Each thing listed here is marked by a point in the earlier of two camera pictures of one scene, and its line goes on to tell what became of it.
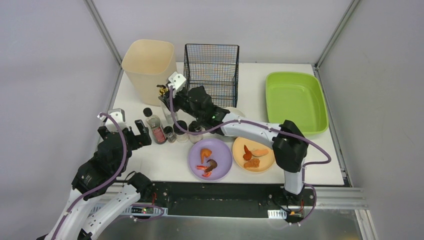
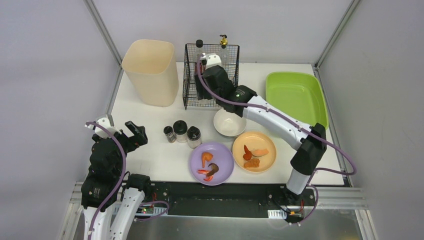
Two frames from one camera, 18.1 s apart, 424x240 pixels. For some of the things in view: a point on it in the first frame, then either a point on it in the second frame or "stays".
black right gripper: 177,100 -> 205,87
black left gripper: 125,135 stays
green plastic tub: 299,97 stays
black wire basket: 215,67 stays
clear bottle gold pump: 166,111 -> 223,41
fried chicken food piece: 254,162 stays
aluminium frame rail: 95,13 stays
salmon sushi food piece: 259,152 stays
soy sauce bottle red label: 159,134 -> 199,43
